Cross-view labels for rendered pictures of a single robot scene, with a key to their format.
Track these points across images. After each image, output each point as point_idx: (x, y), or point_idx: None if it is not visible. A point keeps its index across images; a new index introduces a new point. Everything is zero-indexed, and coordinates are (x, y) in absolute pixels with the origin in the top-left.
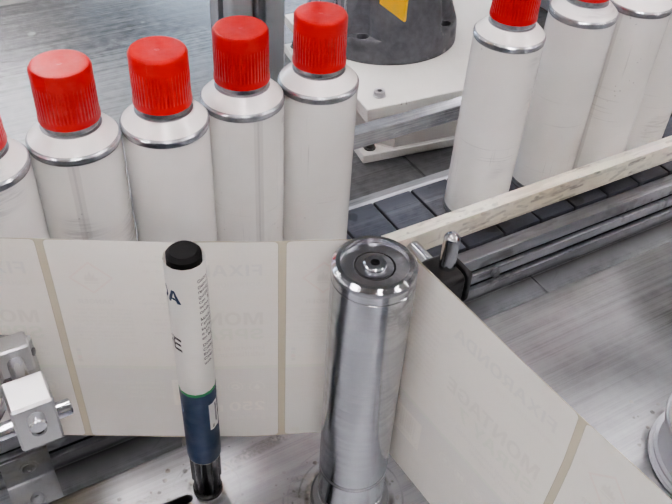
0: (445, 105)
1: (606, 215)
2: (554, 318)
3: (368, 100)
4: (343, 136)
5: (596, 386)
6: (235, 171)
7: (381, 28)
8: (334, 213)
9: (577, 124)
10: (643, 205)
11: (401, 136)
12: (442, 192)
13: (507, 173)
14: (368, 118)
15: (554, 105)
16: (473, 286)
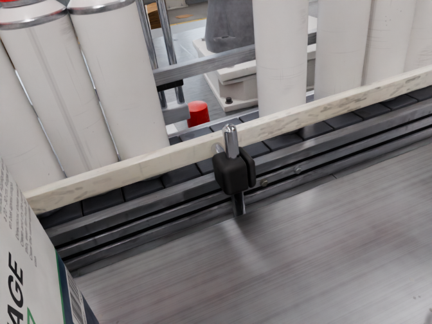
0: (249, 46)
1: (391, 124)
2: (336, 200)
3: (222, 69)
4: (125, 46)
5: (373, 263)
6: (30, 78)
7: (234, 29)
8: (140, 119)
9: (355, 49)
10: (423, 117)
11: (248, 92)
12: None
13: (297, 89)
14: (222, 80)
15: (333, 35)
16: (282, 182)
